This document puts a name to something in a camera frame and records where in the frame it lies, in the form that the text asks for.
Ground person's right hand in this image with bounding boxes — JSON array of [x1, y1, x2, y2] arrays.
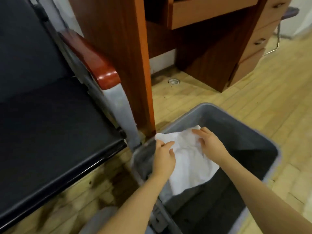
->
[[192, 126, 231, 164]]

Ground person's left hand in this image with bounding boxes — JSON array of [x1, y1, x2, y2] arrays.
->
[[151, 139, 176, 181]]

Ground white t-shirt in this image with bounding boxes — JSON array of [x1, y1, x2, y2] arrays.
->
[[154, 124, 220, 196]]

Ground grey plastic storage bin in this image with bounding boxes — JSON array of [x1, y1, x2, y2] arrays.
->
[[129, 102, 282, 234]]

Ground person's right forearm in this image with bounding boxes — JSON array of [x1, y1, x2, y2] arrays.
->
[[218, 154, 312, 234]]

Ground person's left forearm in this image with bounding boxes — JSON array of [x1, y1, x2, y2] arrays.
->
[[97, 173, 169, 234]]

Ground person's blue jeans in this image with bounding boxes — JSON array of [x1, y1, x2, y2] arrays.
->
[[79, 206, 119, 234]]

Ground chrome chair leg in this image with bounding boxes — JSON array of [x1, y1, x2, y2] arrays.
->
[[264, 19, 283, 57]]

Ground brown wooden desk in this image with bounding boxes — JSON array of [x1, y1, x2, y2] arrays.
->
[[67, 0, 262, 138]]

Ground brown wooden bench armrest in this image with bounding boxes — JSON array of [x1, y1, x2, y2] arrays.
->
[[60, 29, 122, 91]]

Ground black leather bench seat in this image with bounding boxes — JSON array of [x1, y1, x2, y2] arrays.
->
[[0, 0, 128, 232]]

